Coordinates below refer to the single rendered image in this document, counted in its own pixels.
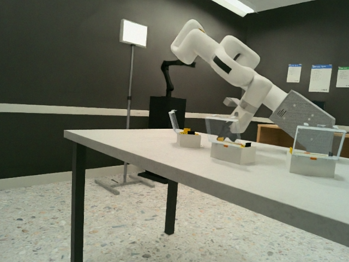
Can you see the yellow perforated tip rack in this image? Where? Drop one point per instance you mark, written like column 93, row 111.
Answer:
column 187, row 131

